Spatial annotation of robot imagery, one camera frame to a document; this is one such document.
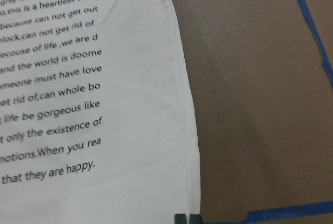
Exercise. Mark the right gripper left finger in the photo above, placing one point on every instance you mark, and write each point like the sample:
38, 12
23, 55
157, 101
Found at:
180, 219

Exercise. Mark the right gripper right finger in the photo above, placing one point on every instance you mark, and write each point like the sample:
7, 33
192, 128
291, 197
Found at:
195, 219

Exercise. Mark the white printed t-shirt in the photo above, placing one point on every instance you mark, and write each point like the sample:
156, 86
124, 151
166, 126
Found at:
97, 116

